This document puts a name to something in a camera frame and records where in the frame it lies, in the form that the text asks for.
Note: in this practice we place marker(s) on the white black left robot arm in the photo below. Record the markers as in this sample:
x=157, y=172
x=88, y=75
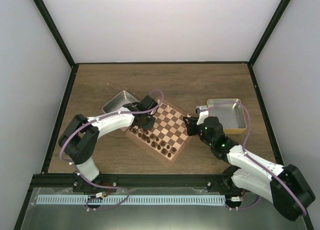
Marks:
x=79, y=139

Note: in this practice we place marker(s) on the yellow bear tin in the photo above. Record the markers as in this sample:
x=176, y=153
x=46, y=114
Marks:
x=230, y=114

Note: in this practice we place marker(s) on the light blue slotted cable duct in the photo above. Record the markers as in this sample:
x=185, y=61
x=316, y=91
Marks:
x=211, y=200

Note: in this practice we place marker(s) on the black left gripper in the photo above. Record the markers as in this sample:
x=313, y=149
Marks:
x=149, y=126

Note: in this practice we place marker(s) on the pink metal tin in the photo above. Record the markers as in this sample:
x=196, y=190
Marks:
x=122, y=98

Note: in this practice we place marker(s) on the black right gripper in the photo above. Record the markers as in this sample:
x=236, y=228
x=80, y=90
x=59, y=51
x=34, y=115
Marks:
x=192, y=122

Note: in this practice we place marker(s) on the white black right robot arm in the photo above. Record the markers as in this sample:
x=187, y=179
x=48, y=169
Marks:
x=284, y=186

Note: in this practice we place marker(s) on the black aluminium frame rail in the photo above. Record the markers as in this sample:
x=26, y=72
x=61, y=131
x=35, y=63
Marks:
x=217, y=182

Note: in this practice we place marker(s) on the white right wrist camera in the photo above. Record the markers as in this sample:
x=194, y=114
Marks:
x=200, y=109

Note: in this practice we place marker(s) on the wooden chess board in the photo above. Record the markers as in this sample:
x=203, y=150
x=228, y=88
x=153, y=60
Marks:
x=169, y=129

